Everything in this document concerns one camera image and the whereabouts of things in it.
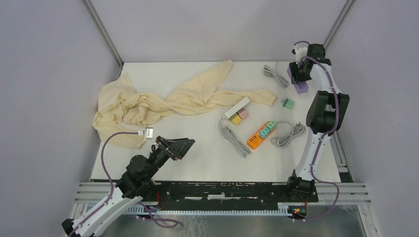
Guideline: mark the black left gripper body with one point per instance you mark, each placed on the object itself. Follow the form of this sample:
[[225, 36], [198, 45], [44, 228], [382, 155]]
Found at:
[[163, 143]]

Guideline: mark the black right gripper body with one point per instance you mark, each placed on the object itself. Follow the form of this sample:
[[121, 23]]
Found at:
[[298, 73]]

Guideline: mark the purple power strip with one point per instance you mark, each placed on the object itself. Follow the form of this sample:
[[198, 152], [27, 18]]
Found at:
[[300, 87]]

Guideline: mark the green plug adapter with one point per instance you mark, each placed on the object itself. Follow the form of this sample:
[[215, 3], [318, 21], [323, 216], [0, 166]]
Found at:
[[288, 103]]

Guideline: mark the yellow plug adapter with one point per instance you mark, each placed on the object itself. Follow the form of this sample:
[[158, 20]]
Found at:
[[235, 119]]

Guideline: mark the white power strip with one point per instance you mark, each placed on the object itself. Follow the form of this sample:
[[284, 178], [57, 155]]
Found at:
[[236, 108]]

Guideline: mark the pink plug adapter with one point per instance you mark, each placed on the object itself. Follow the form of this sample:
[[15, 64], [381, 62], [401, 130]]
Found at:
[[242, 113]]

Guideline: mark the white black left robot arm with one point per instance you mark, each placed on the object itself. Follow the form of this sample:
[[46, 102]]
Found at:
[[133, 186]]

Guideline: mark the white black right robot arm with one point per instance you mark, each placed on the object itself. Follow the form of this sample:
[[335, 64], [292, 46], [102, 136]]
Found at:
[[325, 115]]

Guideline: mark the cream yellow cloth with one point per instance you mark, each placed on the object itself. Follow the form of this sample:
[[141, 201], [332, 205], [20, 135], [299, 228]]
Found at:
[[119, 102]]

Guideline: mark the orange power strip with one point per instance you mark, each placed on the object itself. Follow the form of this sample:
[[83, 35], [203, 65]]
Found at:
[[255, 141]]

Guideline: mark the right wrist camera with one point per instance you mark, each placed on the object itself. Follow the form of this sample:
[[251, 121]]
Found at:
[[299, 52]]

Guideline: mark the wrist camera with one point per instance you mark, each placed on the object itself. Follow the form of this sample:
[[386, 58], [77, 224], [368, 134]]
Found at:
[[299, 52], [148, 133]]

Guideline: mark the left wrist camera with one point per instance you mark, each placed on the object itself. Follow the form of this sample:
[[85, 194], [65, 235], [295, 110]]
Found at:
[[148, 133]]

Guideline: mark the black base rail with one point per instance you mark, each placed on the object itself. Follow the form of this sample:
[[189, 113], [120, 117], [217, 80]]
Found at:
[[224, 196]]

